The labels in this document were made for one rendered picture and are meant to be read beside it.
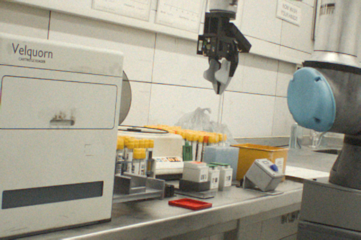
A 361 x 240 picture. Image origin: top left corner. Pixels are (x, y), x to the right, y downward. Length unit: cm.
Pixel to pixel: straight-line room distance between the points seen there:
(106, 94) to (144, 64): 113
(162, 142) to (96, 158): 64
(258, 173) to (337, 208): 37
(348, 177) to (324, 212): 9
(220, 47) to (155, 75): 68
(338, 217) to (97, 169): 50
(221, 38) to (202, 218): 50
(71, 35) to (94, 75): 87
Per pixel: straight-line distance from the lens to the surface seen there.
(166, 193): 136
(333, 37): 117
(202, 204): 130
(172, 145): 167
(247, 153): 172
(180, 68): 232
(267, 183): 155
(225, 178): 152
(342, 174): 125
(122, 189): 114
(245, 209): 141
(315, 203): 125
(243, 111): 279
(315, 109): 113
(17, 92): 88
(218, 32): 156
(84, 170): 100
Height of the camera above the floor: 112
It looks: 3 degrees down
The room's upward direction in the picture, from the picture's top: 5 degrees clockwise
